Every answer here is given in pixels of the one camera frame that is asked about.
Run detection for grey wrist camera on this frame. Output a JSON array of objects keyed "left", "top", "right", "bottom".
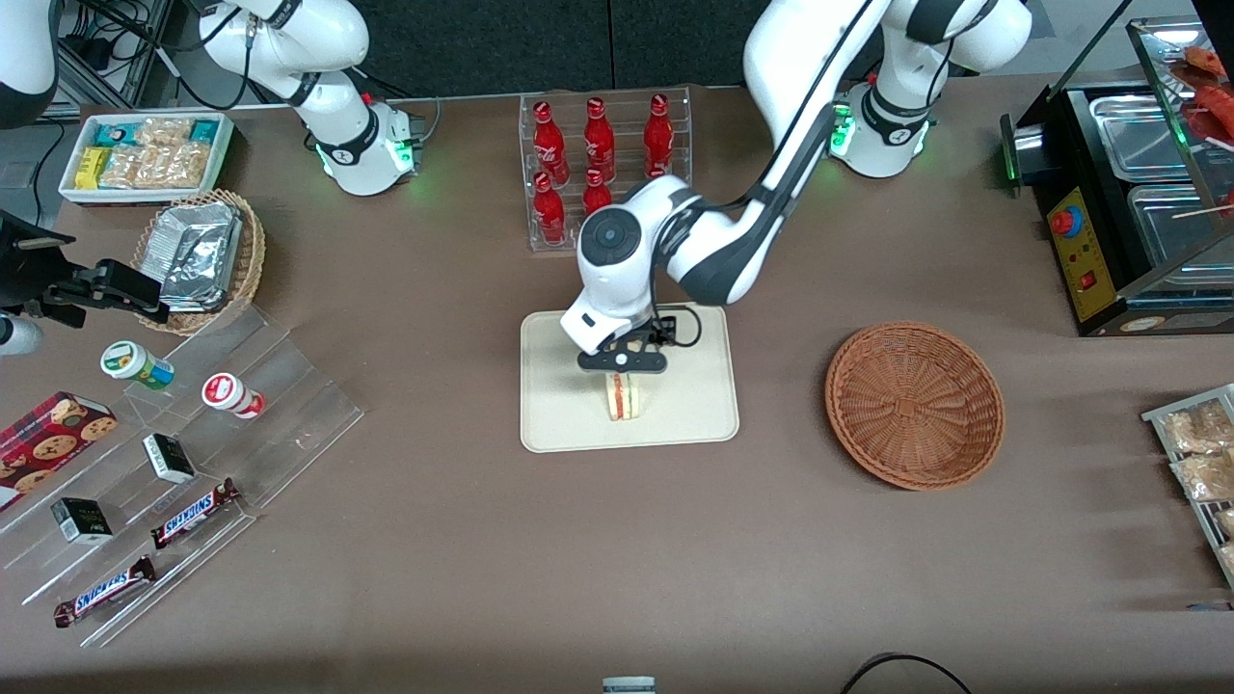
[
  {"left": 0, "top": 314, "right": 45, "bottom": 359},
  {"left": 560, "top": 287, "right": 658, "bottom": 357}
]

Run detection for green lidded small bottle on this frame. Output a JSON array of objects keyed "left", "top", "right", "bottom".
[{"left": 100, "top": 340, "right": 177, "bottom": 392}]

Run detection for red sausages in warmer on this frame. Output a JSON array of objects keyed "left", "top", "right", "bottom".
[{"left": 1178, "top": 43, "right": 1234, "bottom": 146}]

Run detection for clear bag of crackers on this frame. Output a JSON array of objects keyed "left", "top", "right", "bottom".
[
  {"left": 99, "top": 146, "right": 142, "bottom": 190},
  {"left": 136, "top": 142, "right": 211, "bottom": 190},
  {"left": 135, "top": 117, "right": 195, "bottom": 148}
]

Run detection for yellow snack packet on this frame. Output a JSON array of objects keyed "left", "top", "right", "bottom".
[{"left": 74, "top": 147, "right": 113, "bottom": 192}]

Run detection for black floor cable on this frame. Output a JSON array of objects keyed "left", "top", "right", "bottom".
[{"left": 839, "top": 653, "right": 976, "bottom": 694}]

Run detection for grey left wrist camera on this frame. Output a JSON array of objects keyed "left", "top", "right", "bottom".
[{"left": 560, "top": 287, "right": 658, "bottom": 357}]

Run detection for red cookie box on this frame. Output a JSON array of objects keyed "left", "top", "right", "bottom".
[{"left": 0, "top": 389, "right": 120, "bottom": 513}]

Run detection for white rectangular snack bin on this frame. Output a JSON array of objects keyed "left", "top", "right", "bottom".
[{"left": 58, "top": 112, "right": 236, "bottom": 207}]

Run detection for silver foil pack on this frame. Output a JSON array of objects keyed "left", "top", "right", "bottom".
[
  {"left": 152, "top": 201, "right": 243, "bottom": 254},
  {"left": 157, "top": 241, "right": 239, "bottom": 313}
]

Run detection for light tan wicker basket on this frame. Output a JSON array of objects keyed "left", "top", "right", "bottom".
[{"left": 131, "top": 188, "right": 268, "bottom": 337}]

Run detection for black food warmer cabinet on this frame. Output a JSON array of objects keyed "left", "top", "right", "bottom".
[{"left": 999, "top": 14, "right": 1234, "bottom": 338}]

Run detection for tray of packaged snacks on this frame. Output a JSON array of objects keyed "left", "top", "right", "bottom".
[{"left": 1140, "top": 383, "right": 1234, "bottom": 591}]

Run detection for aluminium frame shelf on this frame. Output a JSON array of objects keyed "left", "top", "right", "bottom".
[{"left": 53, "top": 0, "right": 179, "bottom": 115}]

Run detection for red lidded small bottle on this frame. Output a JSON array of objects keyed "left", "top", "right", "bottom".
[{"left": 201, "top": 372, "right": 266, "bottom": 421}]

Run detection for small black carton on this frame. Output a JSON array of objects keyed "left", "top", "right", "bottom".
[
  {"left": 142, "top": 433, "right": 198, "bottom": 486},
  {"left": 50, "top": 496, "right": 115, "bottom": 546}
]

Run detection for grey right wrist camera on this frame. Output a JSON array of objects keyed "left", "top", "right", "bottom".
[{"left": 0, "top": 314, "right": 45, "bottom": 359}]

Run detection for triangular sandwich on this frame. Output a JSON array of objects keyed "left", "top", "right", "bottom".
[{"left": 604, "top": 371, "right": 646, "bottom": 423}]

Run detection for cream plastic tray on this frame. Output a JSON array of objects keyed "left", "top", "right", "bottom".
[{"left": 520, "top": 301, "right": 740, "bottom": 454}]

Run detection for brown round wicker basket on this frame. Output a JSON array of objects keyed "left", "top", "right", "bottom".
[{"left": 824, "top": 321, "right": 1006, "bottom": 493}]

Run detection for clear acrylic bottle rack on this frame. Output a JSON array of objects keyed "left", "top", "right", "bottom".
[{"left": 519, "top": 87, "right": 694, "bottom": 254}]

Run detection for clear acrylic stepped display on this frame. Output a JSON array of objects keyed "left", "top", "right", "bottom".
[{"left": 0, "top": 306, "right": 366, "bottom": 650}]

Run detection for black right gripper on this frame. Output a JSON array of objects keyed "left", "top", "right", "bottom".
[{"left": 0, "top": 212, "right": 171, "bottom": 328}]

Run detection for black right arm base cable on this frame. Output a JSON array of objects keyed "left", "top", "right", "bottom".
[{"left": 352, "top": 66, "right": 443, "bottom": 146}]

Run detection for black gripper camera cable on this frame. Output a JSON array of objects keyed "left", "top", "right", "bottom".
[{"left": 656, "top": 304, "right": 705, "bottom": 349}]

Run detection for brown snickers bar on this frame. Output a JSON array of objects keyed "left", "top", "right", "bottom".
[
  {"left": 149, "top": 477, "right": 242, "bottom": 551},
  {"left": 53, "top": 555, "right": 158, "bottom": 629}
]

